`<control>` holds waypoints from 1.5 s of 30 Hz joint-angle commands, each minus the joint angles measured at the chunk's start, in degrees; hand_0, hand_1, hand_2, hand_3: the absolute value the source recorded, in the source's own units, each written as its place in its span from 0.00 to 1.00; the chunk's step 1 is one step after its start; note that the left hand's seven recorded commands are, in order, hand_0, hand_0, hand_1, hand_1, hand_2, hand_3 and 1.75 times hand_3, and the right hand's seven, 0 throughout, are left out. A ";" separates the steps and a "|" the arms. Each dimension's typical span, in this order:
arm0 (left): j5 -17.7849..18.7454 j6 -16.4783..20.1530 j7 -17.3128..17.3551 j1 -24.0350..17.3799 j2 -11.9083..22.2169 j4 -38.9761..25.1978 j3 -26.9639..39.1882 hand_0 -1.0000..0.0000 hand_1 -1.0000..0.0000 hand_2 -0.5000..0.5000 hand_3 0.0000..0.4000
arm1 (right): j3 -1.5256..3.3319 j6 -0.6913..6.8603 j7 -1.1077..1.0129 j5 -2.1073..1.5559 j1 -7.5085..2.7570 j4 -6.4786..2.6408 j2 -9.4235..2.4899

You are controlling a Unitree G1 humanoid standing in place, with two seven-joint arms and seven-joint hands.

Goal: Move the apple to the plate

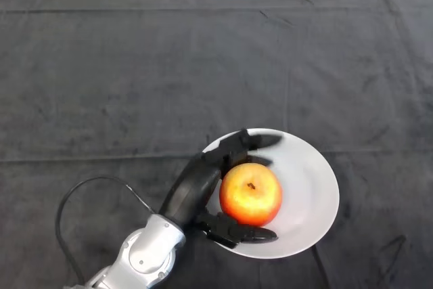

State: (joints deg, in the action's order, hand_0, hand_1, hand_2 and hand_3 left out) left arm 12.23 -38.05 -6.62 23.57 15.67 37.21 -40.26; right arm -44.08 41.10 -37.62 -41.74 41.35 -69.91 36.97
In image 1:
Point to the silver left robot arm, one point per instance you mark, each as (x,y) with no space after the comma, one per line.
(149,255)

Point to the white round plate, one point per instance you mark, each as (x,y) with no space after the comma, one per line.
(304,197)

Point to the black cloth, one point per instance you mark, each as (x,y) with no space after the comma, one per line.
(169,76)

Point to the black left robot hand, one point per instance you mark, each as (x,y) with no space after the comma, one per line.
(191,191)

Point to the red yellow apple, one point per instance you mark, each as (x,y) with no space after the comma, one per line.
(250,197)

